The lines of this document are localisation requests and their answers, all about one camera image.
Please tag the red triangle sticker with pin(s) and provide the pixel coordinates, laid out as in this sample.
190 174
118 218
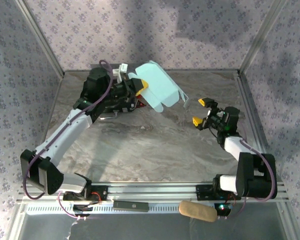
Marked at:
140 104

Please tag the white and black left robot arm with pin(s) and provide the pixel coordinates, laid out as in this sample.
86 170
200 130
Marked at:
65 135

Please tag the light blue paper box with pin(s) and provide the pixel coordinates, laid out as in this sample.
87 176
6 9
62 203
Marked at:
160 82

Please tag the aluminium side rail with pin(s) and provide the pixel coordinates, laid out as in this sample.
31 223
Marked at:
250 107

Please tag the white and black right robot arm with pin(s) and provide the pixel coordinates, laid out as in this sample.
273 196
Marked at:
247 175

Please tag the small red block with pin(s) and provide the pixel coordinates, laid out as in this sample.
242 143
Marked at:
139 95

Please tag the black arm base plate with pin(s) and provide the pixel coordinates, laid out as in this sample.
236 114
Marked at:
100 192
202 192

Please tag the aluminium frame rail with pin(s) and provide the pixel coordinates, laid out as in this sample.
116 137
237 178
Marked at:
152 191

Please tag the aluminium corner post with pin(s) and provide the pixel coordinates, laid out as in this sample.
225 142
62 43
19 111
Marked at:
40 37
262 32

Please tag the tan foam roll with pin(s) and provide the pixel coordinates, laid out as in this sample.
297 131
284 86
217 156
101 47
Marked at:
197 211

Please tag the black board with green light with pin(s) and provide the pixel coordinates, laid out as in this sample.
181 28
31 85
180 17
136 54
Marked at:
222 209

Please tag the black case with metal latches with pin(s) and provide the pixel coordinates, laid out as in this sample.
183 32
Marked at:
115 108

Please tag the black rectangular device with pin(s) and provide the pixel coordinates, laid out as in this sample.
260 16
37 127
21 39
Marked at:
131 206

